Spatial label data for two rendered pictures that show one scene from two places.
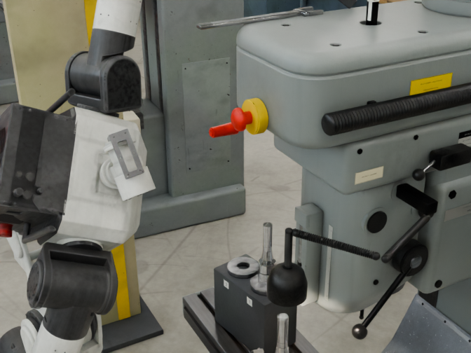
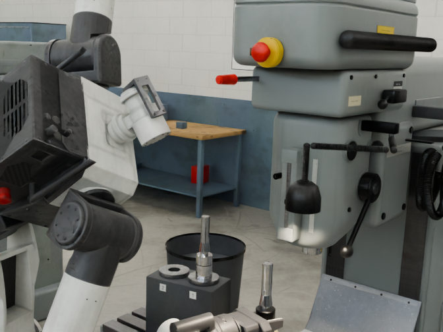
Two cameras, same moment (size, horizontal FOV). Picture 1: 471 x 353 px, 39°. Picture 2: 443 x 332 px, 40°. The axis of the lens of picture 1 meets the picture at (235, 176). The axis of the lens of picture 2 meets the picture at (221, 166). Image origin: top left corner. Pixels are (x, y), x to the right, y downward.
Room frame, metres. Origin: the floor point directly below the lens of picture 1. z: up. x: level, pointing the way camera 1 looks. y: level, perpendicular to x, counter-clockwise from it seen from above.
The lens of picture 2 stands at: (-0.06, 0.55, 1.77)
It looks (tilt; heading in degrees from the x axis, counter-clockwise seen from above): 11 degrees down; 336
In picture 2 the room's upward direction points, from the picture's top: 2 degrees clockwise
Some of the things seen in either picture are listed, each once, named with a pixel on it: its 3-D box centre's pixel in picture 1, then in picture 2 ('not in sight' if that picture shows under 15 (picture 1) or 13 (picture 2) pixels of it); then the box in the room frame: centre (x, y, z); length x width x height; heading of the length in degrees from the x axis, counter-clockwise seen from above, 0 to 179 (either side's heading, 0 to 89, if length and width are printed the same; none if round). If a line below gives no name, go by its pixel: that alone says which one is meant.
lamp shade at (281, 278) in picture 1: (287, 280); (303, 194); (0.96, -0.09, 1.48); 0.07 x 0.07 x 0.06
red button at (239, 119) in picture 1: (242, 118); (262, 52); (1.02, -0.01, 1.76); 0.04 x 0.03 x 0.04; 28
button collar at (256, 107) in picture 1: (254, 116); (268, 52); (1.03, -0.03, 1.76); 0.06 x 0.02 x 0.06; 28
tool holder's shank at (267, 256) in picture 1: (267, 243); (205, 235); (1.45, -0.08, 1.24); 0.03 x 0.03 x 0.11
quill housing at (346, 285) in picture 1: (355, 230); (318, 176); (1.14, -0.24, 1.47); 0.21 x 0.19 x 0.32; 28
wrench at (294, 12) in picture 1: (260, 17); not in sight; (1.16, -0.05, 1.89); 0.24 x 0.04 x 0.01; 119
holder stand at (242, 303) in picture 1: (254, 303); (188, 305); (1.49, -0.05, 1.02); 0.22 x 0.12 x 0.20; 39
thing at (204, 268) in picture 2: (266, 273); (204, 267); (1.45, -0.08, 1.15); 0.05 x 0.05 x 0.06
